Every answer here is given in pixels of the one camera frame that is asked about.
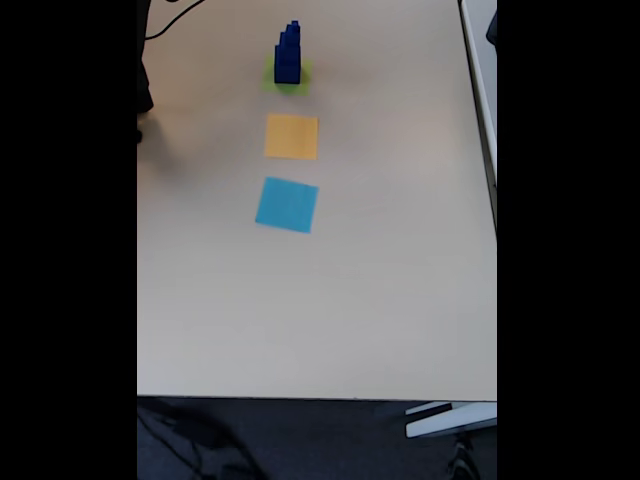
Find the green paper square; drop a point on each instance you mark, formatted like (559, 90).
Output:
(287, 89)

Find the medium blue cube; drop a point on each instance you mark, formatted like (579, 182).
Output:
(285, 47)

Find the orange paper square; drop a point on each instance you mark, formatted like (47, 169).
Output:
(291, 137)

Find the dark blue chair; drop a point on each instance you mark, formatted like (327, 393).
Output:
(493, 27)

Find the large blue cube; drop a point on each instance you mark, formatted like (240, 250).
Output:
(286, 70)

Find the light blue paper square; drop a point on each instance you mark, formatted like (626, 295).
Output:
(287, 205)

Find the white table leg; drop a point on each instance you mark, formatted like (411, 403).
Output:
(450, 422)

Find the small blue cube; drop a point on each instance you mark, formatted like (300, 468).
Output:
(292, 34)

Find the white neighbouring table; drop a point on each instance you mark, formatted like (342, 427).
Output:
(482, 75)

